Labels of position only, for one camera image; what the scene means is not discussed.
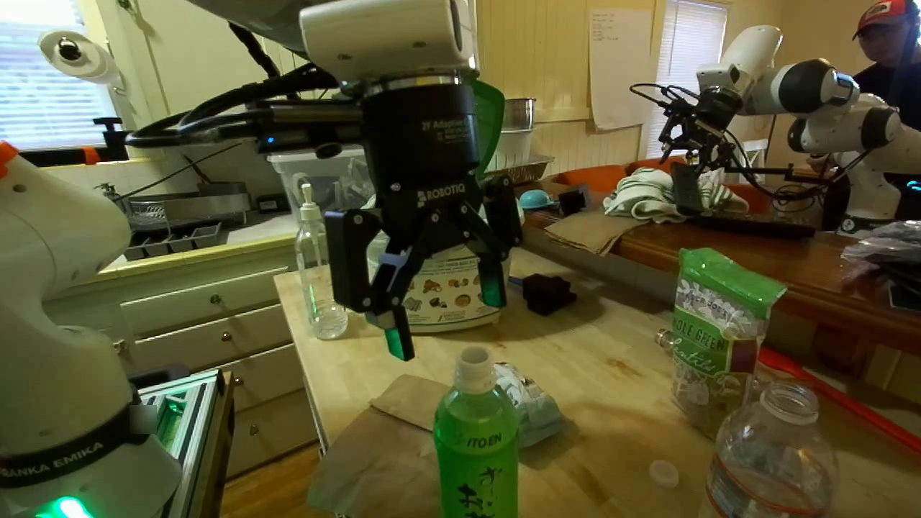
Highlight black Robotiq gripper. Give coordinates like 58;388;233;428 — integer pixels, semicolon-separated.
323;76;526;366

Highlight tall slim clear bottle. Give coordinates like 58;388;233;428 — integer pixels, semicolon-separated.
293;182;351;343

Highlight green tea bottle white cap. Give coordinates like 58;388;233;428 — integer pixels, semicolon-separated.
433;343;520;518

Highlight small white bottle cap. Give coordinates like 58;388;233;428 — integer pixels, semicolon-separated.
648;457;682;490

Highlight wide clear plastic bottle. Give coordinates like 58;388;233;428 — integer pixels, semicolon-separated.
705;382;840;518

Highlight clear plastic storage box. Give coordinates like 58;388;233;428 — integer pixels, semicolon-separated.
267;142;379;215

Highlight small blue round object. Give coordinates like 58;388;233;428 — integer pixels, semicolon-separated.
516;188;561;215

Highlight black crumpled cloth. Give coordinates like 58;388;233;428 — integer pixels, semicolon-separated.
520;274;581;320

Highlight metal pot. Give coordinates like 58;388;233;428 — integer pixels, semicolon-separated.
499;94;541;138

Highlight flat brown cardboard piece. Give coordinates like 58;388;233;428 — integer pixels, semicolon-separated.
543;210;627;260

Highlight brown paper bag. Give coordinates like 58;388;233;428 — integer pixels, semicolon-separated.
305;371;456;518

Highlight white towel green stripes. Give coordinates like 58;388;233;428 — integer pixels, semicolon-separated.
602;166;755;231

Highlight white drawer cabinet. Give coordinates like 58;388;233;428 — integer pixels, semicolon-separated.
41;234;323;483

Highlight green snack bag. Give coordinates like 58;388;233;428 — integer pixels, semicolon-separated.
667;245;792;440

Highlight white door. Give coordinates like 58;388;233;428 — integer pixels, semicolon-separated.
659;0;730;109

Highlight white paper towel roll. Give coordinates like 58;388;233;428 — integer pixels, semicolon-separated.
37;25;132;94

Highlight window with blinds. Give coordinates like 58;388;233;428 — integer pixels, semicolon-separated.
0;0;109;155

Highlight crumpled grey plastic bag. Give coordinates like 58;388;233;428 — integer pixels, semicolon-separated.
840;220;921;267

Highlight person in red cap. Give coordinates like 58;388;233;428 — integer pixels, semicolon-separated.
847;0;921;133

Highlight black articulated camera mount arm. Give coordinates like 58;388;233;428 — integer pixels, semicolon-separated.
92;94;371;166

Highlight aluminium extrusion robot mount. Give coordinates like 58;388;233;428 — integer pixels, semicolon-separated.
142;368;238;518

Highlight white robot arm with cables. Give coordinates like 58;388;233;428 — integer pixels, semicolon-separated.
630;24;921;224

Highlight red hose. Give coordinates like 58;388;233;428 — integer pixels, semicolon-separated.
756;346;921;456

